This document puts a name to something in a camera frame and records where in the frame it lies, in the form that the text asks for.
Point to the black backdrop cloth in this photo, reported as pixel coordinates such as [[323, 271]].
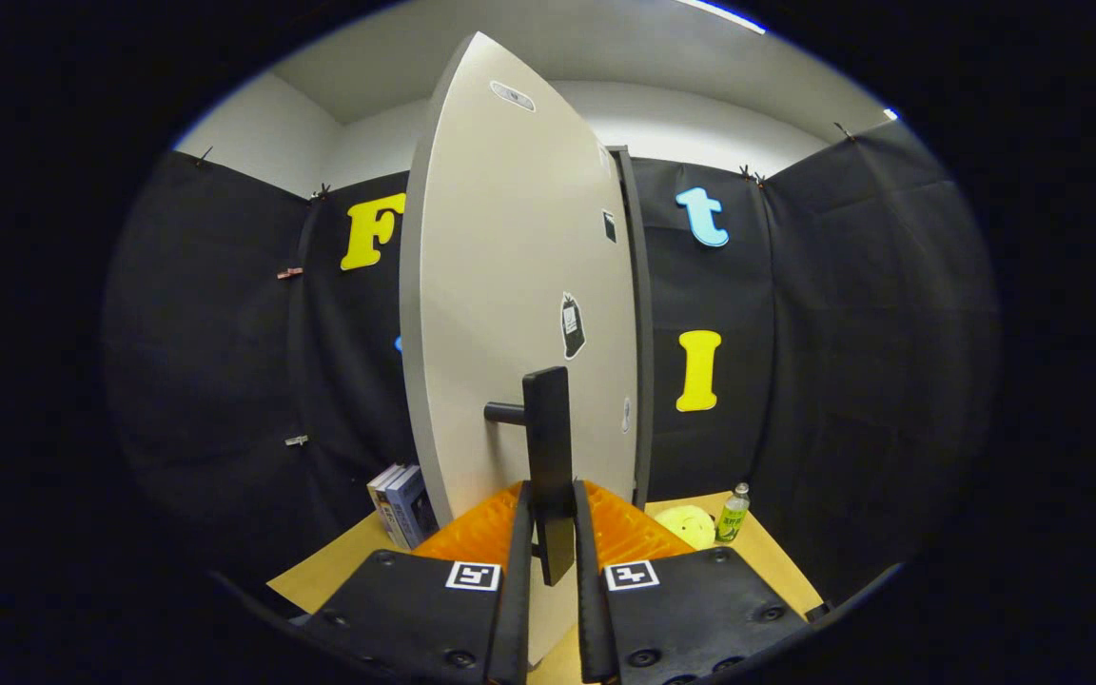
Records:
[[843, 381]]

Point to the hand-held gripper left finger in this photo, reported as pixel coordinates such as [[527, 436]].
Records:
[[415, 609]]

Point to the blue book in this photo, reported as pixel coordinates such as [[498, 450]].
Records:
[[410, 509]]

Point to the copper clip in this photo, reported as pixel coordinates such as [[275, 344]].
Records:
[[289, 273]]

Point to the green drink bottle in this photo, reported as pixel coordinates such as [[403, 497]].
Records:
[[733, 518]]

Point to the ceiling strip light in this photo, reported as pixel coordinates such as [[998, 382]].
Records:
[[719, 15]]

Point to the yellow plush toy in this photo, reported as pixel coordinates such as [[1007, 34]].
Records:
[[686, 526]]

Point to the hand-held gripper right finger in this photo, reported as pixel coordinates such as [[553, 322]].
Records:
[[691, 609]]

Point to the black clip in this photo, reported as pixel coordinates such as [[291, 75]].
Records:
[[751, 174], [204, 154], [843, 131], [321, 191]]

